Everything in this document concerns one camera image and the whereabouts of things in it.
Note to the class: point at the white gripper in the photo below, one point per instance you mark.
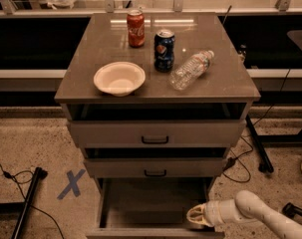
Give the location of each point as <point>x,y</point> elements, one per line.
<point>212,213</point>

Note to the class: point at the grey bottom drawer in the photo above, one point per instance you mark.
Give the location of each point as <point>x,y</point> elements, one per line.
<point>150,208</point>

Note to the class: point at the grey drawer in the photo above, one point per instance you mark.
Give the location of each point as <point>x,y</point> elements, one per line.
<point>150,208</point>
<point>151,133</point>
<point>154,167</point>

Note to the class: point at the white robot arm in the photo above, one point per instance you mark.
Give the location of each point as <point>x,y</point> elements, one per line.
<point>244,208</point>

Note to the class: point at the grey middle drawer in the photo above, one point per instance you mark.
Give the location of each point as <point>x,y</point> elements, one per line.
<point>154,167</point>

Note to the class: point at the grey top drawer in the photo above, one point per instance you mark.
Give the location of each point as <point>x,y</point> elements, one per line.
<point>151,133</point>

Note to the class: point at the grey drawer cabinet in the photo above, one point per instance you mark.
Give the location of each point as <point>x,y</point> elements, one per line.
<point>224,92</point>

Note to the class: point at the black caster leg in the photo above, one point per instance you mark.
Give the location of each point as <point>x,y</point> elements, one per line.
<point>291,210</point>

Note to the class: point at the blue tape cross mark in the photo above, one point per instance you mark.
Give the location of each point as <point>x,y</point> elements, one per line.
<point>72,185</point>

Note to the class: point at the black stand leg right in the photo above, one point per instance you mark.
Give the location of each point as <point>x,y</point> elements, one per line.
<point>263,141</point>

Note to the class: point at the black stand leg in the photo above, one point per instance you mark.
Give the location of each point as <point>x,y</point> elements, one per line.
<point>19,211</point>
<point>263,141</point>

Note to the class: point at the clear plastic water bottle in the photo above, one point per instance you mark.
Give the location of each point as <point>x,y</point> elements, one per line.
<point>195,66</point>

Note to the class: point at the white paper bowl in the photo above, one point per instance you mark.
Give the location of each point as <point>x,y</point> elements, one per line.
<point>119,78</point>

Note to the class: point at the black stand leg left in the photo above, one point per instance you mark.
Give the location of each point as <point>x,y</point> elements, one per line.
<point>19,211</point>

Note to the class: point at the blue pepsi can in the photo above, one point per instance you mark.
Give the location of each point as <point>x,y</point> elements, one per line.
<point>163,50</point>

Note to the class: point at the red cola can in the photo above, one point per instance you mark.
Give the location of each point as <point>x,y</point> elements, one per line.
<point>136,28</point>

